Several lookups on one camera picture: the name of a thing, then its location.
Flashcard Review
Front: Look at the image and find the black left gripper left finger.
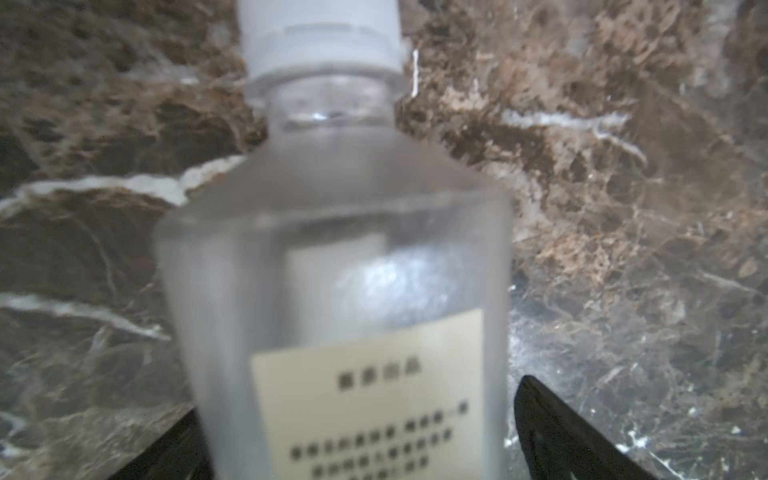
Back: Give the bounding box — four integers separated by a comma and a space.
109, 409, 213, 480

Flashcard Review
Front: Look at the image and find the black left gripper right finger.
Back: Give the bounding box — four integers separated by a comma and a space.
513, 375, 655, 480

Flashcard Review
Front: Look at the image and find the clear bottle white cap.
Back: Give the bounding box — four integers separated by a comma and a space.
155, 1, 510, 479

